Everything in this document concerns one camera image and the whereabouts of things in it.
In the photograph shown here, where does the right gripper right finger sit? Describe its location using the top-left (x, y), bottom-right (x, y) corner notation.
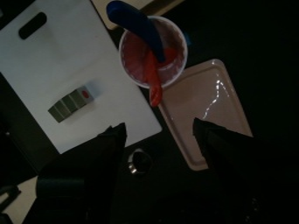
top-left (190, 117), bottom-right (299, 224)

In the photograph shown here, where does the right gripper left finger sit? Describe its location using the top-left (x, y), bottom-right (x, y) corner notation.
top-left (22, 122), bottom-right (126, 224)

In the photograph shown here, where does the sushi piece green wrap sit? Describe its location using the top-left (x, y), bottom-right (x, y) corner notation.
top-left (65, 91), bottom-right (85, 112)
top-left (56, 97), bottom-right (74, 117)

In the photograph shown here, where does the sushi piece with red centre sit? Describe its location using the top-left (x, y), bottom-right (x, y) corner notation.
top-left (74, 85), bottom-right (97, 105)

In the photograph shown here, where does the red toy knife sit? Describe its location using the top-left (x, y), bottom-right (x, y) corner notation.
top-left (144, 47), bottom-right (178, 109)

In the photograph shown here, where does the white plastic cutting board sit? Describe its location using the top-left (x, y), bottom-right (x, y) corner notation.
top-left (0, 0), bottom-right (162, 155)

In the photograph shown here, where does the metal measuring cup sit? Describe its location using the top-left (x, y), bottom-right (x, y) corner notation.
top-left (126, 148), bottom-right (154, 176)

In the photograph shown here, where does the red plastic cup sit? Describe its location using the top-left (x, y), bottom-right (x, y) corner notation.
top-left (117, 15), bottom-right (189, 90)

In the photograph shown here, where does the blue toy utensil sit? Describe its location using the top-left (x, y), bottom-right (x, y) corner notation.
top-left (105, 0), bottom-right (166, 64)

